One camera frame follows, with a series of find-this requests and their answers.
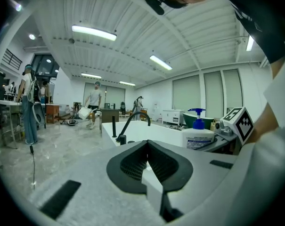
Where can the white bucket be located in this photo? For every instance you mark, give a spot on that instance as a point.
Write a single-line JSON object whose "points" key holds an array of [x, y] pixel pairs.
{"points": [[85, 112]]}

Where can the black hand shower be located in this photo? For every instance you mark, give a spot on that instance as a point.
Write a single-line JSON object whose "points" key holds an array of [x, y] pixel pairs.
{"points": [[114, 126]]}

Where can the ceiling tube light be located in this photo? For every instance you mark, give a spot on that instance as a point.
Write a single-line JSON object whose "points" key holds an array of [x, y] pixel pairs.
{"points": [[94, 32], [249, 43], [91, 75], [161, 62], [127, 83]]}

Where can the white bathtub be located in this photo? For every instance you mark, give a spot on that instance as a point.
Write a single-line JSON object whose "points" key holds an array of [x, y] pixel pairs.
{"points": [[137, 131]]}

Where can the white cabinet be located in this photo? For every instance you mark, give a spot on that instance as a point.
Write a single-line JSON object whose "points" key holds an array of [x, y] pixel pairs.
{"points": [[173, 116]]}

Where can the person's black shirt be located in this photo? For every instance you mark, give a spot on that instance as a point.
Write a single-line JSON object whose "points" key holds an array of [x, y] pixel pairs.
{"points": [[262, 13]]}

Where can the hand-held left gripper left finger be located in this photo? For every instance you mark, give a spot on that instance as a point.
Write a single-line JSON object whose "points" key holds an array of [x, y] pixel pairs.
{"points": [[123, 168]]}

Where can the round ceiling light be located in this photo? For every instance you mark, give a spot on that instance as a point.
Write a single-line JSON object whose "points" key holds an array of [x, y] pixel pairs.
{"points": [[18, 7], [48, 60], [32, 36]]}

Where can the dark wooden cabinet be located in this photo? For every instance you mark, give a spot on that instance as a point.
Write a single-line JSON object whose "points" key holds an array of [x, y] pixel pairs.
{"points": [[110, 115]]}

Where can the black curved faucet spout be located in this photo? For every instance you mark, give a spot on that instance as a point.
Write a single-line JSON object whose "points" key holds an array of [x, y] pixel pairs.
{"points": [[125, 126]]}

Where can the black faucet knob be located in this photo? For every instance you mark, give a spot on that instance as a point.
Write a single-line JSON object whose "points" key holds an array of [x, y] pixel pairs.
{"points": [[123, 140]]}

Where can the white bottle with blue cap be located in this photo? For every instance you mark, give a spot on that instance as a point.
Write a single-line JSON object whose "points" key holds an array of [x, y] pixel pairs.
{"points": [[198, 138]]}

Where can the black head-worn camera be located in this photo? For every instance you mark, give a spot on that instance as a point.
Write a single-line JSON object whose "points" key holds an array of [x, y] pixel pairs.
{"points": [[155, 5]]}

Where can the white sink on metal stand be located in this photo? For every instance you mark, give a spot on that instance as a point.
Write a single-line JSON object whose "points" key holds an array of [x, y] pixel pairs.
{"points": [[9, 102]]}

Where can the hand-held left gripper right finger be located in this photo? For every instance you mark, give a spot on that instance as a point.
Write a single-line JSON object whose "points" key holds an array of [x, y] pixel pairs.
{"points": [[175, 171]]}

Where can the dark green tub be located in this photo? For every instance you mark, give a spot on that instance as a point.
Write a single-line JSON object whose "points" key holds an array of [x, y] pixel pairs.
{"points": [[191, 120]]}

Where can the wooden vanity with white sink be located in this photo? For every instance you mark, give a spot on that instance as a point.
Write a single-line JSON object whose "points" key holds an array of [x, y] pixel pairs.
{"points": [[52, 113]]}

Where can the grey toilet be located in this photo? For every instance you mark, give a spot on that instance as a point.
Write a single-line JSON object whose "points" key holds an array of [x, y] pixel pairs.
{"points": [[39, 116]]}

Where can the person's right forearm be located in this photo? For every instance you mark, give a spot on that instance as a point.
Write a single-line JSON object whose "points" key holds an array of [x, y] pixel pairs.
{"points": [[264, 123]]}

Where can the wide grey window blind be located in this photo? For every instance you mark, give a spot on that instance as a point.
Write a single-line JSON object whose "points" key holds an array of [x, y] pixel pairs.
{"points": [[114, 95]]}

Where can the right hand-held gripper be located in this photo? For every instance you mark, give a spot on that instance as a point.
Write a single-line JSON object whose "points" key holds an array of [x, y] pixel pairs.
{"points": [[241, 123]]}

